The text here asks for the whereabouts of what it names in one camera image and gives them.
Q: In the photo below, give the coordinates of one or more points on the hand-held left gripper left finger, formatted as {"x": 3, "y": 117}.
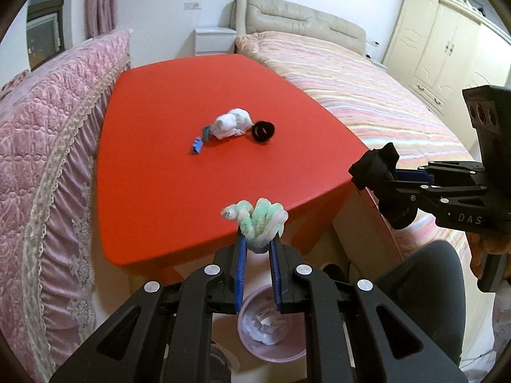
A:
{"x": 240, "y": 271}

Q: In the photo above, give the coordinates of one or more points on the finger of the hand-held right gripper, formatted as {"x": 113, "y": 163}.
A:
{"x": 423, "y": 197}
{"x": 415, "y": 176}

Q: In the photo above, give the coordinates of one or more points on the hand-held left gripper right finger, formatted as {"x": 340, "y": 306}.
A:
{"x": 275, "y": 271}

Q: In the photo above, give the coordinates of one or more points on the black cloth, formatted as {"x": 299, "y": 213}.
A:
{"x": 371, "y": 167}

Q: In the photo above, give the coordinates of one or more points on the pink trash bin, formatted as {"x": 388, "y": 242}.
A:
{"x": 271, "y": 353}

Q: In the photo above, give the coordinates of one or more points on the small blue plastic piece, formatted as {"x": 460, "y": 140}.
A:
{"x": 197, "y": 145}

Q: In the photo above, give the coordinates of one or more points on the small grey plastic piece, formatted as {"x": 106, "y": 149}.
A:
{"x": 206, "y": 132}

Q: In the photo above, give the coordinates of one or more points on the person's right hand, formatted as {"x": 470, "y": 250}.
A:
{"x": 495, "y": 243}

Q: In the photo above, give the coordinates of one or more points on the person's right shoe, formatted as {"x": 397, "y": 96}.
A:
{"x": 333, "y": 273}

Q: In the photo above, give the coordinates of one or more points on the person's shoe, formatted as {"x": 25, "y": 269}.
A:
{"x": 333, "y": 273}
{"x": 221, "y": 367}

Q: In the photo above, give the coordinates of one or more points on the white crumpled paper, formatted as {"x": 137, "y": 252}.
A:
{"x": 263, "y": 329}

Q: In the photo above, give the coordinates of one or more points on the person's right leg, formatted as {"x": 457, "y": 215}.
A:
{"x": 431, "y": 287}

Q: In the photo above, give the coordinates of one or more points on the striped pastel blanket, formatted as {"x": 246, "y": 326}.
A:
{"x": 359, "y": 99}

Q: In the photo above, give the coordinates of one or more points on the cream wardrobe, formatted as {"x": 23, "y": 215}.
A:
{"x": 439, "y": 48}

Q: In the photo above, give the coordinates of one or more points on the person's left shoe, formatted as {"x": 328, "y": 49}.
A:
{"x": 221, "y": 367}

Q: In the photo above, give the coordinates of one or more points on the red table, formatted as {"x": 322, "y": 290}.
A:
{"x": 179, "y": 191}

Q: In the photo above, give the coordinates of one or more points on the beige padded headboard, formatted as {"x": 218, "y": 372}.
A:
{"x": 299, "y": 20}

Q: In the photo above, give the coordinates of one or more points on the white nightstand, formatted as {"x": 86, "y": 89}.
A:
{"x": 213, "y": 42}

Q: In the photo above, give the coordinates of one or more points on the pink quilted bed cover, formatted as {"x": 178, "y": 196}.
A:
{"x": 40, "y": 147}

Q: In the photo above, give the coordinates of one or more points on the patterned pink cushion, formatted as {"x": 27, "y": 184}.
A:
{"x": 14, "y": 81}

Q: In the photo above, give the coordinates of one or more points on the pink curtain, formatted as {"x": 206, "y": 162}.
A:
{"x": 102, "y": 0}

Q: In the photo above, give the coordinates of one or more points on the narrow dark-framed window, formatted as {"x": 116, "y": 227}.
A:
{"x": 44, "y": 28}

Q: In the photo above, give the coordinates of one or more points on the cream bed frame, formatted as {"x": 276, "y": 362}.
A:
{"x": 367, "y": 227}

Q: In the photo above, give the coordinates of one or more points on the white wall outlet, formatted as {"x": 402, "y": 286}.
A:
{"x": 193, "y": 5}

